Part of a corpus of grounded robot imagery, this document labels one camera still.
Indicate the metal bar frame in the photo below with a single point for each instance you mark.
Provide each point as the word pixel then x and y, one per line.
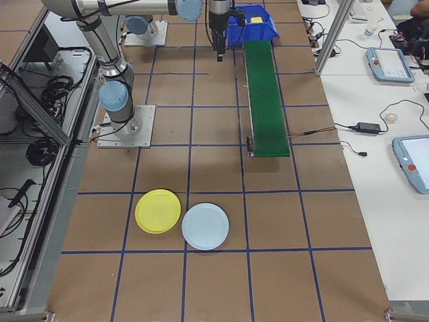
pixel 33 107

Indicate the yellow plate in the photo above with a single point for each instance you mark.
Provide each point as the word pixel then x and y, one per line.
pixel 157 211

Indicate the black power adapter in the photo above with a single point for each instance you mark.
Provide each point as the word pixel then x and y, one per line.
pixel 368 127

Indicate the white paper cup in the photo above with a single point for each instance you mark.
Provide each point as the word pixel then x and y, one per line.
pixel 370 30

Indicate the black box device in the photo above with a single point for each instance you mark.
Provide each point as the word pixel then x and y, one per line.
pixel 42 47

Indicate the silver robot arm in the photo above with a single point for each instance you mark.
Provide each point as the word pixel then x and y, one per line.
pixel 135 25
pixel 107 57

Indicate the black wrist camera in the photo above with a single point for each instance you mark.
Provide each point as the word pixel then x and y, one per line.
pixel 238 16

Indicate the green belt conveyor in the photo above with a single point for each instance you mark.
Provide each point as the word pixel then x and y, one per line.
pixel 268 100

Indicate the yellow foam block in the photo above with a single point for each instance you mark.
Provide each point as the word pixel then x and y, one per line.
pixel 256 19

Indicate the blue plastic bin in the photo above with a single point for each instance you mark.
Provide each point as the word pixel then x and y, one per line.
pixel 264 31

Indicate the white keyboard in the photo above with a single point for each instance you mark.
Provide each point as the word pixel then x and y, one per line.
pixel 358 11

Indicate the aluminium profile post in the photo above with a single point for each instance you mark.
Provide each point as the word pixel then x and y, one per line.
pixel 332 37

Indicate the light blue plate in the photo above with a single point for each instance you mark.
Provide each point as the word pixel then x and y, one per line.
pixel 205 226

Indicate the blue grey teach pendant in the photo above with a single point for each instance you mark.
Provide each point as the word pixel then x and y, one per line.
pixel 388 63
pixel 415 161

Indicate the person forearm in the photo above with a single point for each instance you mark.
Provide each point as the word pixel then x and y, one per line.
pixel 420 10

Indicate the small cream round object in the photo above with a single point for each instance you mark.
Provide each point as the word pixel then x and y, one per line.
pixel 391 117

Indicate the white square base plate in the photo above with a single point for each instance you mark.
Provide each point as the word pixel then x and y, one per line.
pixel 161 37
pixel 147 134

